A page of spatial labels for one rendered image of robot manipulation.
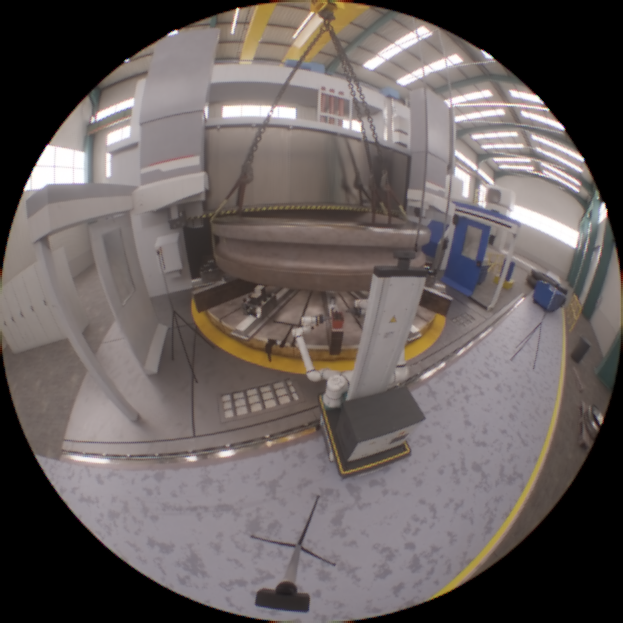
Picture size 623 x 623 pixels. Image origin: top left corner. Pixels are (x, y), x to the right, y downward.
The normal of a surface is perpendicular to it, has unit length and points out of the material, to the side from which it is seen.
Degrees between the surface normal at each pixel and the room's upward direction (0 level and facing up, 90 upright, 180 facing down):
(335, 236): 90
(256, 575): 0
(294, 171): 90
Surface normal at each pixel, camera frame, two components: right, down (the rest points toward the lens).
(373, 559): 0.03, -0.85
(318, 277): -0.06, 0.52
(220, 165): 0.40, 0.49
